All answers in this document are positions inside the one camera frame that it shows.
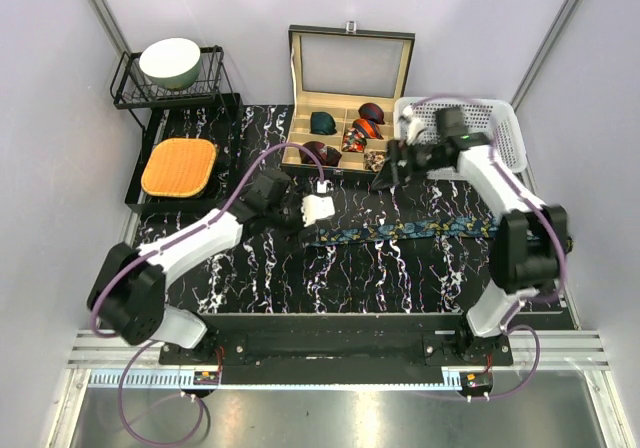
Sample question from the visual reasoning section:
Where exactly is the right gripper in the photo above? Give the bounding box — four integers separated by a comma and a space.
371, 139, 448, 190

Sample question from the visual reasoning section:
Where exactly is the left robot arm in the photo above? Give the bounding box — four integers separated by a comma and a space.
87, 169, 334, 364

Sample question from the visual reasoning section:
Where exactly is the purple cable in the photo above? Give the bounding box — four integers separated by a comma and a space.
88, 142, 331, 442
409, 92, 571, 402

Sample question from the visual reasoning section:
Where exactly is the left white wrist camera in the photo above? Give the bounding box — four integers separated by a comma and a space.
301, 180, 335, 228

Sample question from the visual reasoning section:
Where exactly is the orange striped rolled tie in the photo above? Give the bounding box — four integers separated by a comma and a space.
352, 118, 383, 140

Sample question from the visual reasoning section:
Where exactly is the dark green rolled tie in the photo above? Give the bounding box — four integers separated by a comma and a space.
310, 111, 337, 136

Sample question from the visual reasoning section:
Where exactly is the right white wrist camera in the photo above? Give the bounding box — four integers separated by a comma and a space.
398, 105, 424, 145

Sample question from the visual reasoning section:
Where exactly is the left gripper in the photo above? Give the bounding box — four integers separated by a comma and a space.
267, 184, 321, 252

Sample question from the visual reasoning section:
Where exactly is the white green bowl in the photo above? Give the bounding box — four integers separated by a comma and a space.
139, 38, 201, 91

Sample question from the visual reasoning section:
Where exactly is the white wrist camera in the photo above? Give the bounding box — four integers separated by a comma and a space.
398, 105, 424, 145
301, 180, 335, 228

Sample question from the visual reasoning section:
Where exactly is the black wire dish rack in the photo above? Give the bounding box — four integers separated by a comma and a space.
109, 45, 229, 110

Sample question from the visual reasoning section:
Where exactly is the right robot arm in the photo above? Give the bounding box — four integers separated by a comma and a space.
371, 106, 568, 365

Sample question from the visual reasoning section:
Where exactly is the black tie storage box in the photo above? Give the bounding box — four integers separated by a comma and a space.
287, 22, 415, 182

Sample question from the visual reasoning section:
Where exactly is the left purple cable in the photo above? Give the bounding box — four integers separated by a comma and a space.
88, 142, 331, 442

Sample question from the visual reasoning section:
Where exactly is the red floral rolled tie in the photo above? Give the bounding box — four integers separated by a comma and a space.
341, 129, 367, 153

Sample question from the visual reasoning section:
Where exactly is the beige floral rolled tie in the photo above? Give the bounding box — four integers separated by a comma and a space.
363, 150, 388, 173

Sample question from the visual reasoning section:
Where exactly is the white plastic basket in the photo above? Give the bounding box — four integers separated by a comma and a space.
393, 95, 528, 174

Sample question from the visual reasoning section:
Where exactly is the black tray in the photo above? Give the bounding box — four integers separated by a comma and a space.
125, 94, 243, 214

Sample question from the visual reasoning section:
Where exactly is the maroon striped rolled tie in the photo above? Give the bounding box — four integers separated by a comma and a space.
358, 102, 385, 124

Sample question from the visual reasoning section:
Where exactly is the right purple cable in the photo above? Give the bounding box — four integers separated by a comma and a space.
409, 92, 571, 402

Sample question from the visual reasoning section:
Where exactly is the blue patterned necktie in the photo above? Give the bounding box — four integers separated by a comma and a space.
312, 216, 498, 246

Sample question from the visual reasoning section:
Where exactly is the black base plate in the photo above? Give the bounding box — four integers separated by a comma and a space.
158, 312, 515, 385

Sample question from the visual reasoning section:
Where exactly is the dark red rolled tie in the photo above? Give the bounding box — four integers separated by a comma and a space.
299, 141, 342, 167

